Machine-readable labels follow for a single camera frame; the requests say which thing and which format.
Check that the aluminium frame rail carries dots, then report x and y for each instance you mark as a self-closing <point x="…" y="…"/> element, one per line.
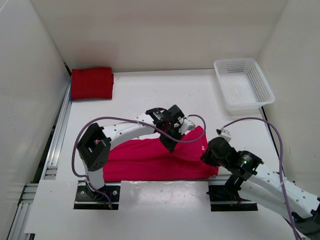
<point x="194" y="91"/>

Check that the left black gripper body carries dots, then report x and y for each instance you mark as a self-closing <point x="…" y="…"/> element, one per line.
<point x="169" y="139"/>

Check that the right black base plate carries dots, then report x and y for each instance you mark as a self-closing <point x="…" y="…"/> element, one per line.
<point x="221" y="201"/>

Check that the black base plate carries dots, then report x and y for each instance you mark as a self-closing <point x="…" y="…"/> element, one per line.
<point x="221" y="201"/>
<point x="86" y="199"/>

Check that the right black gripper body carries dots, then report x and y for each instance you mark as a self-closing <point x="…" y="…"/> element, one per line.
<point x="208" y="157"/>

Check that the white plastic basket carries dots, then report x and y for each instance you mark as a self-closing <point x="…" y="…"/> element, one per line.
<point x="243" y="84"/>

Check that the pink t shirt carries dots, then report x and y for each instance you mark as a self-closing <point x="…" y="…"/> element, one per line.
<point x="148" y="160"/>

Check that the dark red t shirt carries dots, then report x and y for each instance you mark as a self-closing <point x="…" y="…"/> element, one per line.
<point x="94" y="83"/>

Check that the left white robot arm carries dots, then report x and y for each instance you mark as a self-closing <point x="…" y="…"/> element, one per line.
<point x="97" y="141"/>

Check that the blue t shirt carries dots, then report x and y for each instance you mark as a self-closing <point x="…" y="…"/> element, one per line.
<point x="70" y="90"/>

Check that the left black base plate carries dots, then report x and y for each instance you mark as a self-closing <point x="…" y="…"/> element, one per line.
<point x="86" y="199"/>

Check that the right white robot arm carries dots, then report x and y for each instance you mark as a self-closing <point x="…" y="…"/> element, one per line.
<point x="253" y="180"/>

